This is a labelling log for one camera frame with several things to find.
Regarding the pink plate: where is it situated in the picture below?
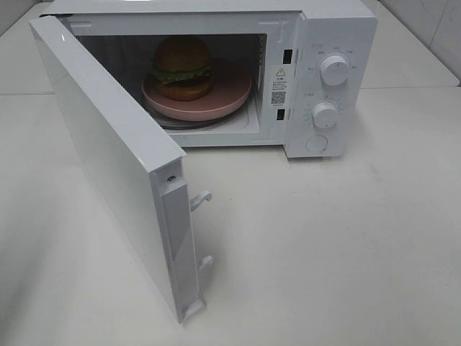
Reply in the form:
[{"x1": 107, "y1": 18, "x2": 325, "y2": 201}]
[{"x1": 141, "y1": 58, "x2": 252, "y2": 122}]

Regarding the lower white timer knob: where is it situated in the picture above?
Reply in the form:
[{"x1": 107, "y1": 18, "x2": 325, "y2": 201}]
[{"x1": 312, "y1": 102, "x2": 340, "y2": 128}]

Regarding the white microwave oven body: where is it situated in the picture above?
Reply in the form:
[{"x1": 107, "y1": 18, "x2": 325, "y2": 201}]
[{"x1": 38, "y1": 1, "x2": 377, "y2": 158}]

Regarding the white microwave door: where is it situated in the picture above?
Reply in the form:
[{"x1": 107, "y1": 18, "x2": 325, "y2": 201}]
[{"x1": 30, "y1": 16, "x2": 213, "y2": 322}]

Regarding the upper white power knob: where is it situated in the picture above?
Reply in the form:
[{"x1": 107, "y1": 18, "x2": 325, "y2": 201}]
[{"x1": 319, "y1": 52, "x2": 350, "y2": 87}]

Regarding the burger with lettuce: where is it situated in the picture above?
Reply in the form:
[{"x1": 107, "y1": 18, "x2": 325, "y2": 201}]
[{"x1": 151, "y1": 35, "x2": 213, "y2": 101}]

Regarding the glass microwave turntable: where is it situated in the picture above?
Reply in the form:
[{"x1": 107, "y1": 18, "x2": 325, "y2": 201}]
[{"x1": 149, "y1": 105, "x2": 248, "y2": 130}]

